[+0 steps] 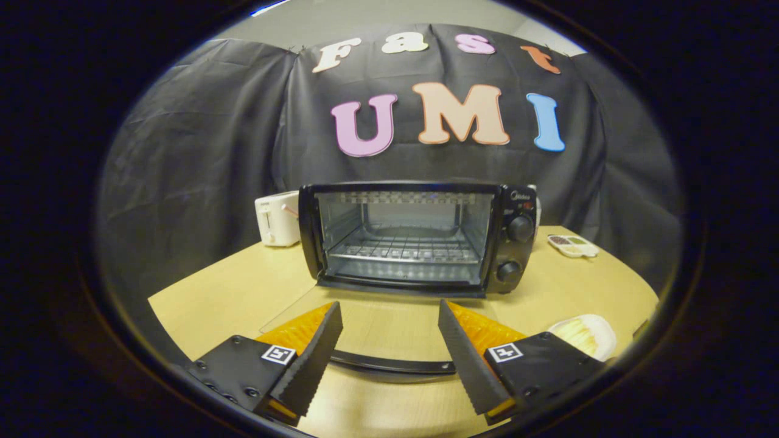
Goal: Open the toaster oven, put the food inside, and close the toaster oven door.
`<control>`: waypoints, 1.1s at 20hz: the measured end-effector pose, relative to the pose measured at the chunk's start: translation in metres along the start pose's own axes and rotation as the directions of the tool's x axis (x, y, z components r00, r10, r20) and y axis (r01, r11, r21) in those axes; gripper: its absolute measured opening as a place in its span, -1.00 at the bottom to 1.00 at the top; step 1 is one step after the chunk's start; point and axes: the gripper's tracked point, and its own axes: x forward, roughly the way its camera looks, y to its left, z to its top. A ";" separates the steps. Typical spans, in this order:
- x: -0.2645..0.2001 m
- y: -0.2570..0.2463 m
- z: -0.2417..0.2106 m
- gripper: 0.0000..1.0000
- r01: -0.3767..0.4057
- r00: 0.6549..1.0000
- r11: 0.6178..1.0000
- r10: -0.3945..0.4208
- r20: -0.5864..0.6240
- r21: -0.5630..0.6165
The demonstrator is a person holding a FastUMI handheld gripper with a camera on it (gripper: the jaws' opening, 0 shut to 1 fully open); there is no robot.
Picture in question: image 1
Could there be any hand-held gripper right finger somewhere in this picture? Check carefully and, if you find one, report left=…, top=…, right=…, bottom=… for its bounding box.
left=438, top=299, right=606, bottom=425

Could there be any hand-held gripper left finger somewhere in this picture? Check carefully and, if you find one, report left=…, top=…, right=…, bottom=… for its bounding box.
left=186, top=301, right=343, bottom=426

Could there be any black toaster oven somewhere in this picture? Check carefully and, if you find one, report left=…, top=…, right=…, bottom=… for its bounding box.
left=259, top=181, right=539, bottom=375

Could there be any white toaster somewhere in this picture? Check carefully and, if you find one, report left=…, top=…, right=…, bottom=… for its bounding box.
left=254, top=190, right=301, bottom=248

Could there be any white plate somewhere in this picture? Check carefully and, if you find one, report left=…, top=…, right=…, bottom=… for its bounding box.
left=548, top=314, right=617, bottom=362

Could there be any white divided spice dish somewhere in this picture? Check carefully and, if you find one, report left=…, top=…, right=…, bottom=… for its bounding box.
left=547, top=234, right=600, bottom=259

